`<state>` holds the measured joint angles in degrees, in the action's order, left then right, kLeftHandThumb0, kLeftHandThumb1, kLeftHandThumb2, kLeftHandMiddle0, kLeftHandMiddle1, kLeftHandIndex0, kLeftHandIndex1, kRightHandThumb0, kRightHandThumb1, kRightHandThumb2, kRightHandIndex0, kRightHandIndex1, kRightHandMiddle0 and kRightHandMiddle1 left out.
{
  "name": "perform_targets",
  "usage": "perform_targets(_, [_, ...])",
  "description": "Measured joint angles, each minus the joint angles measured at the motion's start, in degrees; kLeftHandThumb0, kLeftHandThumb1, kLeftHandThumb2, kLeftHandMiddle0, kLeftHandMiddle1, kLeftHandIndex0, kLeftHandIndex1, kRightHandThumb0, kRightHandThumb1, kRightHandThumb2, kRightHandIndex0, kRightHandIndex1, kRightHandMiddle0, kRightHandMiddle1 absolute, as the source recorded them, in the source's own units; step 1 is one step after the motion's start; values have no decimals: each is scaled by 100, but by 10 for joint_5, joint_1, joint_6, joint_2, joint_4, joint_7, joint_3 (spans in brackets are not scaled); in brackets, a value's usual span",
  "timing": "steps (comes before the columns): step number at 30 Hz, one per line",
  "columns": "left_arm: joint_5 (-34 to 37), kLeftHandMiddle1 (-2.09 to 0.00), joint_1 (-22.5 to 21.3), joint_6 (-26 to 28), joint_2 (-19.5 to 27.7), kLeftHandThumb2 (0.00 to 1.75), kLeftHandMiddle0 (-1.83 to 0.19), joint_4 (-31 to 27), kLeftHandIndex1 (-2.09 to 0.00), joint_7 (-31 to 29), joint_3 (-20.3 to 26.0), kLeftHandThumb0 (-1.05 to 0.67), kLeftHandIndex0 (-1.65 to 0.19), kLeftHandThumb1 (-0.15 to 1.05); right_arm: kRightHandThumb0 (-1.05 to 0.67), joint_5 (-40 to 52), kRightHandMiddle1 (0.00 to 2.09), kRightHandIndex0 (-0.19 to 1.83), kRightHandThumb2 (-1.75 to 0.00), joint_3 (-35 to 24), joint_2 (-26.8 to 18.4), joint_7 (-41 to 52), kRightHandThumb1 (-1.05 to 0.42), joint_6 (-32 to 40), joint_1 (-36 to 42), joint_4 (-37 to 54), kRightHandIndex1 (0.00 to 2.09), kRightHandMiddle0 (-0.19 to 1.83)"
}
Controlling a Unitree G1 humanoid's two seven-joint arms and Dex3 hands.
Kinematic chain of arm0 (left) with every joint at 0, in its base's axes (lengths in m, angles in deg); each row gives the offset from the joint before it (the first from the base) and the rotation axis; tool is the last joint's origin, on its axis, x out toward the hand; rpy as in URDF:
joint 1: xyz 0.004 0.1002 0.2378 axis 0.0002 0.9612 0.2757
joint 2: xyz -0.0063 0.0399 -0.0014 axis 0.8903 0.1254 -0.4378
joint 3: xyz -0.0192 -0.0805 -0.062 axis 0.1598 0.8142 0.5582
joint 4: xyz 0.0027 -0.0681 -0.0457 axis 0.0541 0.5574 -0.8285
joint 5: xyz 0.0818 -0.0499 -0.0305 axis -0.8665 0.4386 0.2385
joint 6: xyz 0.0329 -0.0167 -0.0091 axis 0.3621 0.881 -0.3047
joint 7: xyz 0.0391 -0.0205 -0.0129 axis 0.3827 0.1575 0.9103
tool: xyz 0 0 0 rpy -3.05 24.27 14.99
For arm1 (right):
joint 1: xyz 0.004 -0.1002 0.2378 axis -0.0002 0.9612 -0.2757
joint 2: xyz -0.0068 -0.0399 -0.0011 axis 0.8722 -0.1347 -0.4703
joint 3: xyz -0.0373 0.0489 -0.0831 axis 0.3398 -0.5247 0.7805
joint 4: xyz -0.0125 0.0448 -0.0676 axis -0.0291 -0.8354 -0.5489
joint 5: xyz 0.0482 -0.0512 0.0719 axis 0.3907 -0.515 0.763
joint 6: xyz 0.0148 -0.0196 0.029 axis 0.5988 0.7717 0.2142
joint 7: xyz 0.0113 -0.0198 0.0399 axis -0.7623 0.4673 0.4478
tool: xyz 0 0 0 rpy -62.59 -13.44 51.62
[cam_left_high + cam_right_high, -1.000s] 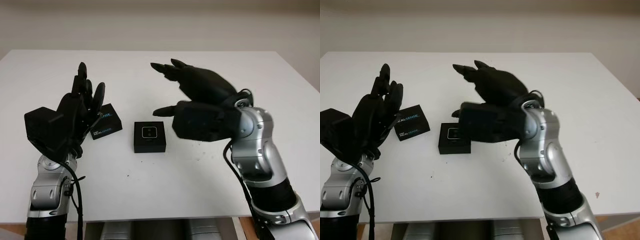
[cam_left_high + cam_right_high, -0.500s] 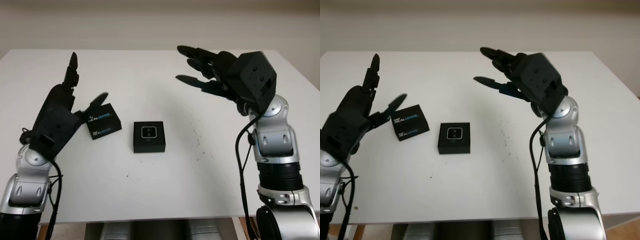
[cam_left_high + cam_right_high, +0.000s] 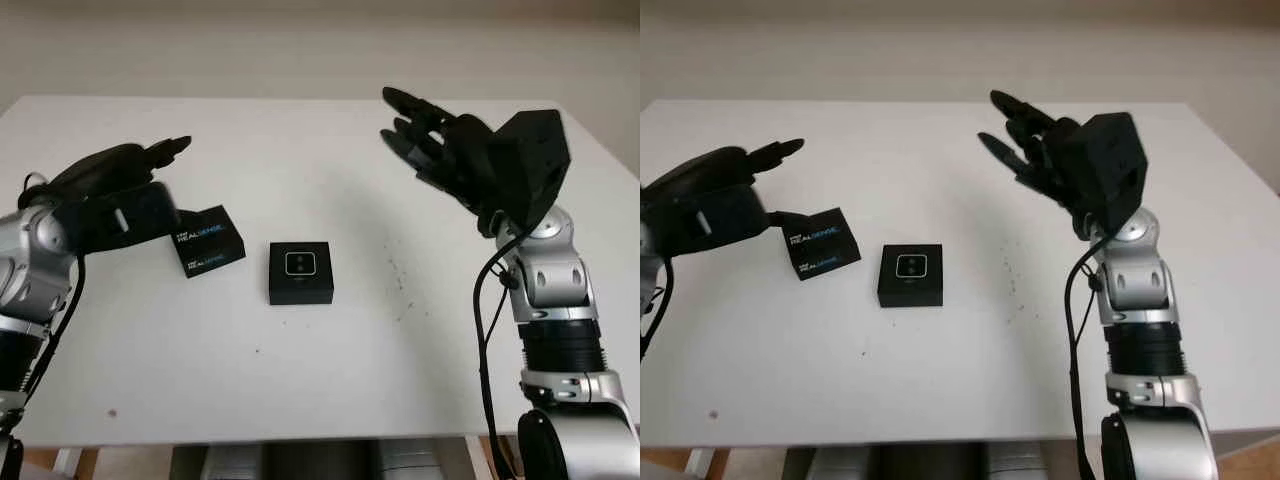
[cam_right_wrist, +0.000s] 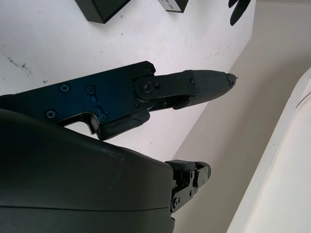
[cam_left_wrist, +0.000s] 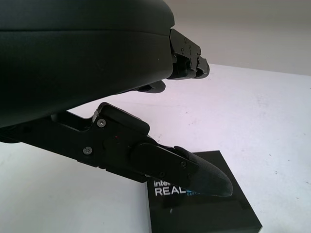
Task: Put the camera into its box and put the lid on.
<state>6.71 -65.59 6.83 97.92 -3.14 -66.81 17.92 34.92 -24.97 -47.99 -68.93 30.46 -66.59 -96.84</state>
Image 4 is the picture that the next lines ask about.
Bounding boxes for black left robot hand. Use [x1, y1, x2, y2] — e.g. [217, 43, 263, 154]
[227, 0, 251, 27]

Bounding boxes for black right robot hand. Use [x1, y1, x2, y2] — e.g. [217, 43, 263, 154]
[0, 61, 238, 233]

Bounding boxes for black printed box lid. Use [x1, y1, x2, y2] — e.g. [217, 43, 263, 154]
[157, 0, 190, 13]

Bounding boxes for black box base with foam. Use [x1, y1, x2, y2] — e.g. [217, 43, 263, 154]
[82, 0, 132, 24]

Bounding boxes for white rounded panel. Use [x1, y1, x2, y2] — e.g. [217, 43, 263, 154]
[228, 72, 311, 233]

